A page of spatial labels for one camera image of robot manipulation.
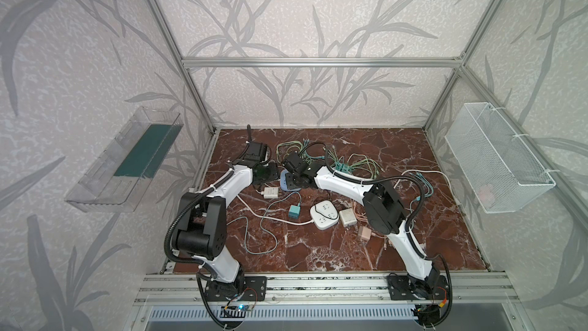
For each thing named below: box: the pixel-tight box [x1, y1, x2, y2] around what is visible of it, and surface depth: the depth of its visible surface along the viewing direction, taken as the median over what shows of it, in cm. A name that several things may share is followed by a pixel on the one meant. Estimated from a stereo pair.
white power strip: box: [310, 199, 340, 231], surface depth 88 cm
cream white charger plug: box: [263, 186, 279, 200], surface depth 96 cm
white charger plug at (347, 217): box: [339, 208, 358, 227], surface depth 88 cm
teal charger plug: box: [288, 204, 301, 220], surface depth 91 cm
